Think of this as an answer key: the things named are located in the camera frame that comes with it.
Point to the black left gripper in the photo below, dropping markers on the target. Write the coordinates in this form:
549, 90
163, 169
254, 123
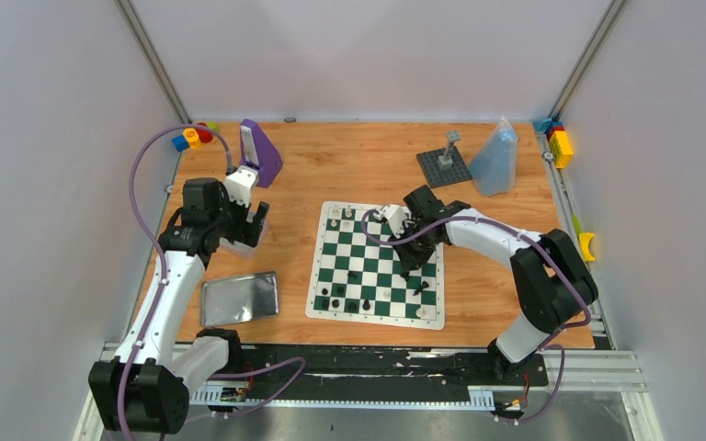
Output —
246, 220

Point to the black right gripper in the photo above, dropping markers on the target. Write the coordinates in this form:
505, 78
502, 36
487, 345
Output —
409, 260

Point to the silver tin lid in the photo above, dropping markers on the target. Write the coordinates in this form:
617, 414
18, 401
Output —
238, 299

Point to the green white chess board mat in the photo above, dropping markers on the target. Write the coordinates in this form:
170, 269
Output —
356, 280

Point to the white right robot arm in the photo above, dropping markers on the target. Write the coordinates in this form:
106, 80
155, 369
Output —
553, 284

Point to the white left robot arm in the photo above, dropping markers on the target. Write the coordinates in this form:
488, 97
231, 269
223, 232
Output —
145, 387

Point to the silver tin box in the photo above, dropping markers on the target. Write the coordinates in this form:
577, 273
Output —
239, 249

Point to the grey lego baseplate with tower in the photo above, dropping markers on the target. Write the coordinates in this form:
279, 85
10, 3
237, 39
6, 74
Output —
445, 166

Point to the purple metronome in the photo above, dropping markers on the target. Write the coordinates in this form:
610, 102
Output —
259, 153

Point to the blue plastic bag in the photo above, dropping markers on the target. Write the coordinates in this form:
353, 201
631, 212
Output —
493, 168

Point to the colourful toy block stack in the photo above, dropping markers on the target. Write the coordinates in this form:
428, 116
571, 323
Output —
192, 139

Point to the yellow red blue duplo bricks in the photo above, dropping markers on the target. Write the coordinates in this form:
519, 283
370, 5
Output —
558, 140

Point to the yellow curved block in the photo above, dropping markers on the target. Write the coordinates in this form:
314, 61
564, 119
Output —
585, 240

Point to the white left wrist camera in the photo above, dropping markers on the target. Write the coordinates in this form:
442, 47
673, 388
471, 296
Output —
239, 185

